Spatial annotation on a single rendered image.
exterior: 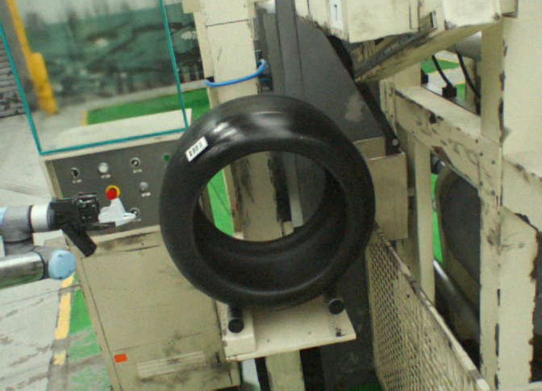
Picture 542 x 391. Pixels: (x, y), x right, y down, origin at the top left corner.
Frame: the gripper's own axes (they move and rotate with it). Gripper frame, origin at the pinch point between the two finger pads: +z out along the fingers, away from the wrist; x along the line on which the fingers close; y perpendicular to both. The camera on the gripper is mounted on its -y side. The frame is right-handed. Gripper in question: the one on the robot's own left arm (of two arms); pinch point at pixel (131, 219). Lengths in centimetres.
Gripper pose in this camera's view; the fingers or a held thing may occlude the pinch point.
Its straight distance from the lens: 152.3
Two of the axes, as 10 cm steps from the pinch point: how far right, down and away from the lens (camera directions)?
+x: -1.1, -3.7, 9.2
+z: 9.9, -0.7, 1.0
